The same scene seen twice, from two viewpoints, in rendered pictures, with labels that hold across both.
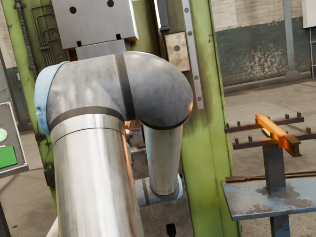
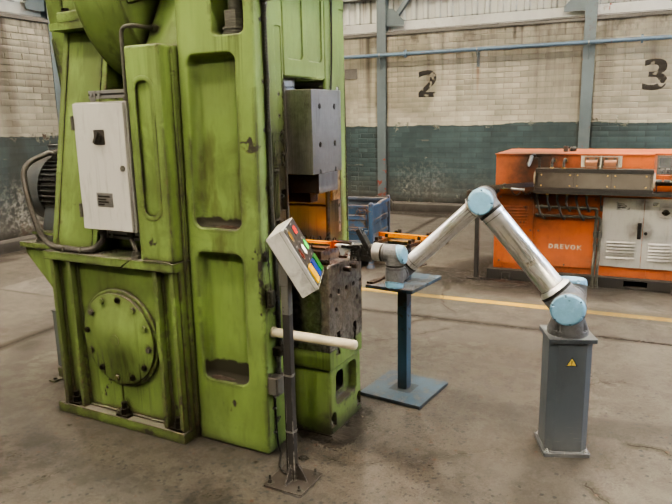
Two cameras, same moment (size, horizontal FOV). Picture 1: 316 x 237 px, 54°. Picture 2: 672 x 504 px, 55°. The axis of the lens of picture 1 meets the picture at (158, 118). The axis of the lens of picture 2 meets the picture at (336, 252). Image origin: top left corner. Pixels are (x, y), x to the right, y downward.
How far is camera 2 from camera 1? 3.04 m
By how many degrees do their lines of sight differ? 61
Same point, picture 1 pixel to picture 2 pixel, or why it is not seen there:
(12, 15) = (261, 137)
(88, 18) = (325, 152)
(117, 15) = (336, 152)
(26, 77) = (263, 197)
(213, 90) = (344, 216)
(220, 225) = not seen: hidden behind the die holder
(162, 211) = (352, 310)
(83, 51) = (321, 177)
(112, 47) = (333, 176)
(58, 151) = (502, 215)
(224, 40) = not seen: outside the picture
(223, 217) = not seen: hidden behind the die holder
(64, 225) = (517, 233)
